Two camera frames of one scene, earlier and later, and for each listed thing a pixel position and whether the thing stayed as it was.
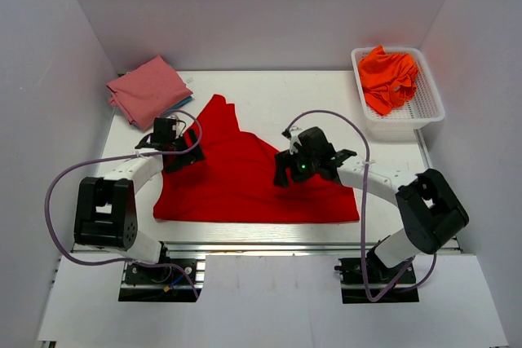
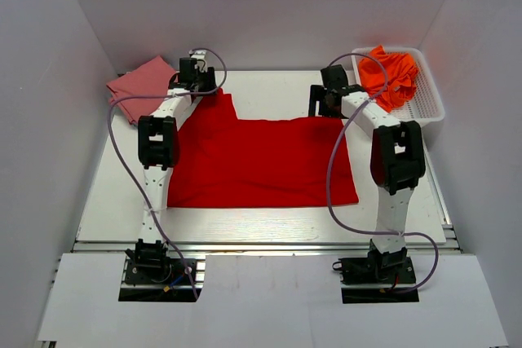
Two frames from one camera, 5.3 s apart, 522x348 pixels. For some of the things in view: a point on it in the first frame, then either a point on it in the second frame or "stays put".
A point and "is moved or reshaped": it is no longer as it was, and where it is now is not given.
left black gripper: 189,158 → 210,85
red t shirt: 235,182 is moved or reshaped
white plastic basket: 425,107 stays put
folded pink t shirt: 143,93 stays put
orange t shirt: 388,80 stays put
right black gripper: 285,160 → 318,94
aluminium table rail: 262,247 stays put
